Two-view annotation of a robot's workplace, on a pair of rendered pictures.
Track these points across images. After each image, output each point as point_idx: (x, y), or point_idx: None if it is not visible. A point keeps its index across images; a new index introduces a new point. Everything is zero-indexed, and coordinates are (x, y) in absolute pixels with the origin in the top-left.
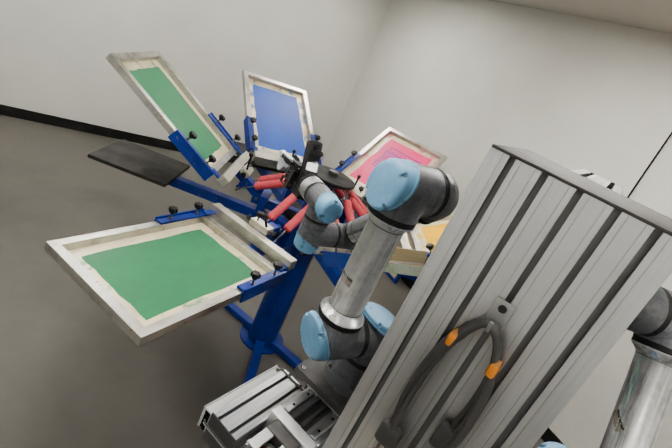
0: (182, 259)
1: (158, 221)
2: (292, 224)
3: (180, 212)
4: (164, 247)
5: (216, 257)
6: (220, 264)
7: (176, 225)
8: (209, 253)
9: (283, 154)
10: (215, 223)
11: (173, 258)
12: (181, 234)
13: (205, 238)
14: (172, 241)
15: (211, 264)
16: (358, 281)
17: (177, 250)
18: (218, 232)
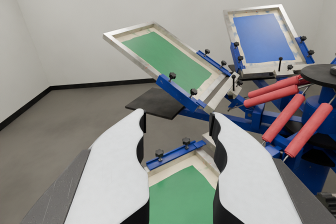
0: (164, 218)
1: (148, 167)
2: (295, 147)
3: (170, 151)
4: (150, 200)
5: (204, 208)
6: (207, 221)
7: (167, 166)
8: (196, 202)
9: (68, 171)
10: (205, 156)
11: (154, 217)
12: (171, 176)
13: (195, 177)
14: (160, 189)
15: (196, 223)
16: None
17: (162, 202)
18: (209, 167)
